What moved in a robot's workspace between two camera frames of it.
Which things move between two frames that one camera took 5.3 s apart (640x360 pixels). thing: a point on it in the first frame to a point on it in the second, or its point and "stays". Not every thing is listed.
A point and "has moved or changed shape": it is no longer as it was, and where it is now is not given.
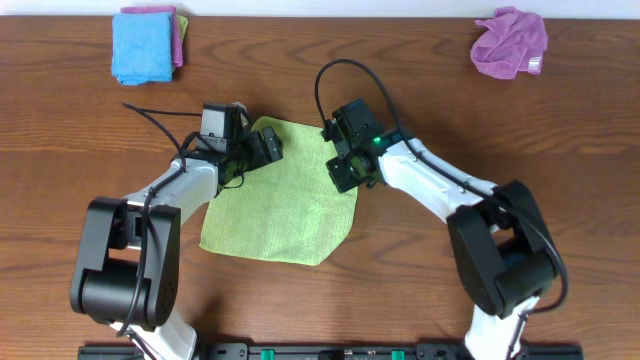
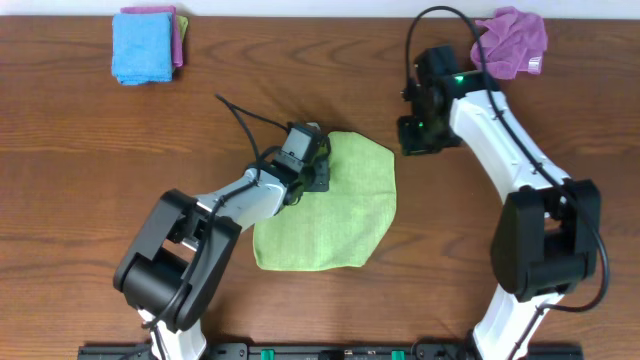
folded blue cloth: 142,47 stays
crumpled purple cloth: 515,40 stays
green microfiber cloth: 289,209 has moved or changed shape
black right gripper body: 344,172 to 425,135
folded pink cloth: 176,49 stays
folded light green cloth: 182,23 stays
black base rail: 330,351 stays
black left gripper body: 252,153 to 317,177
